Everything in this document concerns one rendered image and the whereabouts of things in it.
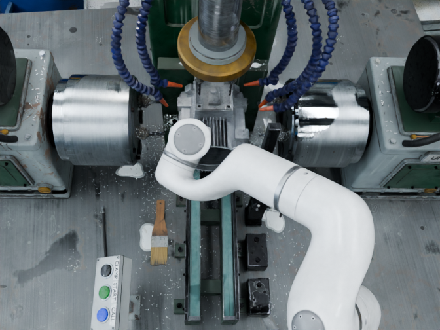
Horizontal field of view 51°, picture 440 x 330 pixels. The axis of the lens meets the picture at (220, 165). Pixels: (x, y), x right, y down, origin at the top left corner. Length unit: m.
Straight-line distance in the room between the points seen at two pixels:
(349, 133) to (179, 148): 0.52
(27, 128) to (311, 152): 0.72
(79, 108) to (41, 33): 0.69
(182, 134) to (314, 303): 0.41
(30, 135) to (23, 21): 0.79
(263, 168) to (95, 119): 0.54
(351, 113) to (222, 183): 0.50
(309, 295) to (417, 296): 0.86
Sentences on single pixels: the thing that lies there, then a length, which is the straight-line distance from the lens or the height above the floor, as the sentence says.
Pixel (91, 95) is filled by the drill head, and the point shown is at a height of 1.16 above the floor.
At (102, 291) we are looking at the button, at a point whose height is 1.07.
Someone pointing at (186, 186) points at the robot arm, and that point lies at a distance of 0.91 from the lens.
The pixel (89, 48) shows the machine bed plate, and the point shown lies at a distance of 1.79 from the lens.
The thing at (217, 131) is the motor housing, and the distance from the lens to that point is 1.22.
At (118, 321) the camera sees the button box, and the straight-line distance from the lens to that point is 1.13.
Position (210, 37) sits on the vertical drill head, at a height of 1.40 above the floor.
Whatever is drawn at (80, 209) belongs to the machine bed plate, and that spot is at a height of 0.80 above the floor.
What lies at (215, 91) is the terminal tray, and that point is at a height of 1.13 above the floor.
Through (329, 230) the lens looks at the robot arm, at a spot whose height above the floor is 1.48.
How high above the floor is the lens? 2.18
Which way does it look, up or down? 66 degrees down
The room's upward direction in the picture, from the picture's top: 8 degrees clockwise
